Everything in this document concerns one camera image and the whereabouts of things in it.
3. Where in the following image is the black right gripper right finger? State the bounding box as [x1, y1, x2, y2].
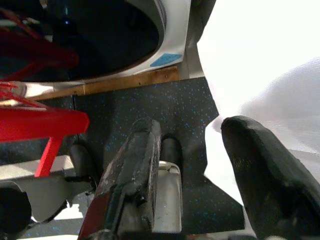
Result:
[220, 115, 320, 240]

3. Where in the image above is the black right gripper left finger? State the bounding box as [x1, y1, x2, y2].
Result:
[77, 118, 163, 240]

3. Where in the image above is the white cloth garment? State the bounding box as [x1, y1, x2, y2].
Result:
[196, 0, 320, 233]

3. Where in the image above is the white front-load washing machine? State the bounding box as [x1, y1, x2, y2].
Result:
[0, 0, 192, 95]

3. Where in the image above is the silver robot right leg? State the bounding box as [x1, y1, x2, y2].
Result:
[151, 136, 183, 233]

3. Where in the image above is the silver robot leg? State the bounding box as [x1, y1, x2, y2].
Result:
[0, 142, 101, 237]
[151, 136, 183, 233]

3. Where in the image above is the wooden base board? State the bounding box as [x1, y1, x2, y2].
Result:
[29, 66, 180, 102]

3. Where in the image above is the silver robot left leg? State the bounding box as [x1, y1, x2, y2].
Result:
[0, 142, 101, 237]

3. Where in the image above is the red plastic laundry basket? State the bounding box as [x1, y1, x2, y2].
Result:
[0, 7, 90, 178]

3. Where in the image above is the blue sticker on washer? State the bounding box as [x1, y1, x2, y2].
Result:
[149, 53, 182, 68]

